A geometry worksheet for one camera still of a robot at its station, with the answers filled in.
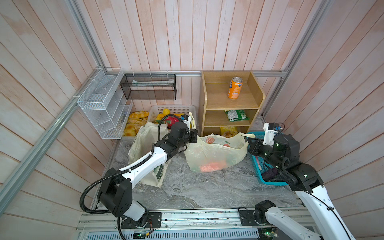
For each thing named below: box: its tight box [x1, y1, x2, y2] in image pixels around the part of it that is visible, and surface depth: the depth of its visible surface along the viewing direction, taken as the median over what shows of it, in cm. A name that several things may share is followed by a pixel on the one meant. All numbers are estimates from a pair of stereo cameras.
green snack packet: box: [225, 109, 250, 122], surface depth 95 cm
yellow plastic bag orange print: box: [184, 133, 255, 173], surface depth 81 cm
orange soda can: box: [227, 76, 243, 100], surface depth 80 cm
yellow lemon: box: [163, 108, 171, 115], surface depth 116 cm
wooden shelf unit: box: [200, 71, 266, 137], surface depth 91 cm
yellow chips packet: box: [220, 126, 238, 138], surface depth 109 cm
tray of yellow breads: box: [122, 110, 150, 136], surface depth 113 cm
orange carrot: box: [200, 162, 227, 173], surface depth 87 cm
